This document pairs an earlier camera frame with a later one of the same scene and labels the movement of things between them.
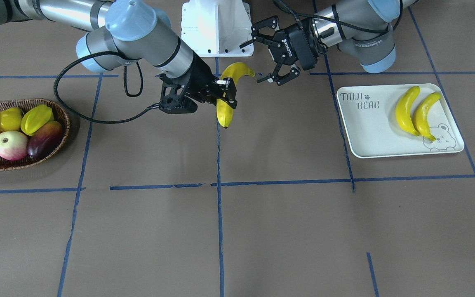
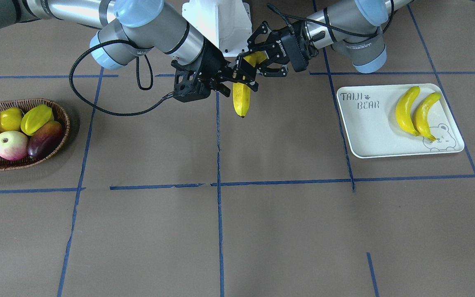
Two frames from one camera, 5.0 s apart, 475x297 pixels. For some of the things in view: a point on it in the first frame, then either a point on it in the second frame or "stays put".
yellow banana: x=224 y=109 → x=241 y=92
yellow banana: x=403 y=110 stays put
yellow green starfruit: x=36 y=118 stays put
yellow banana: x=421 y=116 stays put
